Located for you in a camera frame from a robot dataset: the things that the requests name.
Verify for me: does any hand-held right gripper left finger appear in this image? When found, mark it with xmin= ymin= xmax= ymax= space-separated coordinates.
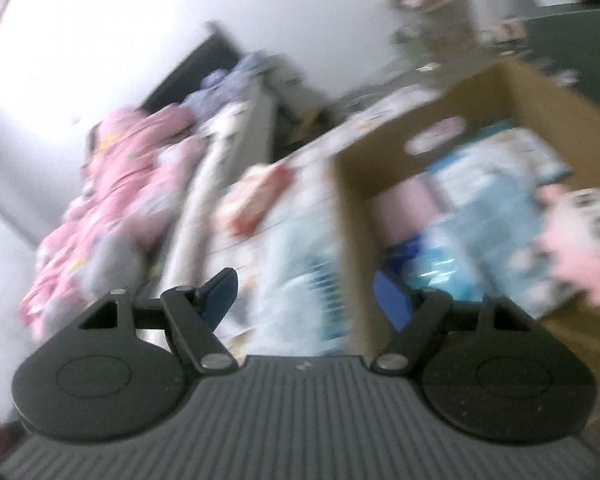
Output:
xmin=77 ymin=267 xmax=241 ymax=374

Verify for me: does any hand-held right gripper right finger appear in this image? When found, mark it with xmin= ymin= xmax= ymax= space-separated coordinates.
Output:
xmin=370 ymin=270 xmax=532 ymax=374

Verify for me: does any blue and white packet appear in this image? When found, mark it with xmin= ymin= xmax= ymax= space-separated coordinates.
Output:
xmin=385 ymin=232 xmax=457 ymax=292

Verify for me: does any pink ribbed cloth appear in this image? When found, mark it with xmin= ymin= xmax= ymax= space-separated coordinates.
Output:
xmin=375 ymin=180 xmax=447 ymax=252

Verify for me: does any light blue checked towel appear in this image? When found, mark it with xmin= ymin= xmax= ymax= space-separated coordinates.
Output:
xmin=420 ymin=170 xmax=547 ymax=307

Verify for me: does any large cardboard box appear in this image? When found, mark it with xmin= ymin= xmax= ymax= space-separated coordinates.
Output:
xmin=330 ymin=60 xmax=600 ymax=412

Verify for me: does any white printed tissue pack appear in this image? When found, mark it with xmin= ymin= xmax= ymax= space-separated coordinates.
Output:
xmin=430 ymin=127 xmax=574 ymax=197

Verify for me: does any pink plush toy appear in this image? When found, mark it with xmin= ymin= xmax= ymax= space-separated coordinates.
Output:
xmin=532 ymin=182 xmax=600 ymax=309

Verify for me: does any white plastic bag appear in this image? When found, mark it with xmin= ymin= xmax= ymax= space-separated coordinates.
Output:
xmin=252 ymin=210 xmax=354 ymax=357

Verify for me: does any white fuzzy blanket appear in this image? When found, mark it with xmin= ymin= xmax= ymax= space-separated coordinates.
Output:
xmin=162 ymin=90 xmax=277 ymax=302

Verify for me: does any pink wet wipes pack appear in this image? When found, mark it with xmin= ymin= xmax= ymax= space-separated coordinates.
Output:
xmin=215 ymin=162 xmax=294 ymax=239

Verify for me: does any grey plush pillow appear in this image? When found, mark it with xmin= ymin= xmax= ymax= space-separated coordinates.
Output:
xmin=75 ymin=240 xmax=147 ymax=307

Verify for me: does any pink printed quilt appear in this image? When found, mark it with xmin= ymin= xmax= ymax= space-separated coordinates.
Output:
xmin=17 ymin=107 xmax=207 ymax=342

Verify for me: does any checked floral mat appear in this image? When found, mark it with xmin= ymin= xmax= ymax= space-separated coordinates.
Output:
xmin=210 ymin=85 xmax=447 ymax=352

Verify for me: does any purple cloth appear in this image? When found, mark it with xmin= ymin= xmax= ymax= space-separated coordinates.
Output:
xmin=185 ymin=52 xmax=272 ymax=122

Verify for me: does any dark bed headboard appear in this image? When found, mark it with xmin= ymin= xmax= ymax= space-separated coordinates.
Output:
xmin=140 ymin=22 xmax=247 ymax=112

